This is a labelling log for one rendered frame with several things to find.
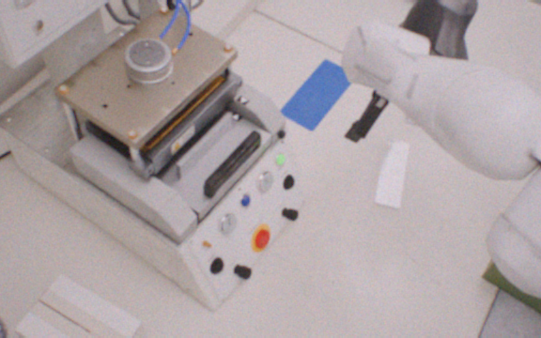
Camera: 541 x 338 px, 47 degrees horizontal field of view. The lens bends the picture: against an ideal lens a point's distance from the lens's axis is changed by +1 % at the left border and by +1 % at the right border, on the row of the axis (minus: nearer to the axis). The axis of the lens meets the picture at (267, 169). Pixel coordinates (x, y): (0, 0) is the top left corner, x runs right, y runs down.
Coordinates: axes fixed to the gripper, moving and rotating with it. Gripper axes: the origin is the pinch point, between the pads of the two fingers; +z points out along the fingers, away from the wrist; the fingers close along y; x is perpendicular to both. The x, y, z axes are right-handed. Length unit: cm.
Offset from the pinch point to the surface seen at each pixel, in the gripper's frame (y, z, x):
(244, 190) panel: -26.4, 3.4, 14.1
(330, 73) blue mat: 21.7, 26.1, 8.5
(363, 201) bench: -10.4, 16.7, -10.5
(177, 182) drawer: -33.0, -1.6, 25.3
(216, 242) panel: -37.6, 5.2, 14.1
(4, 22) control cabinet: -31, -23, 57
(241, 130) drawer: -17.4, -0.4, 19.9
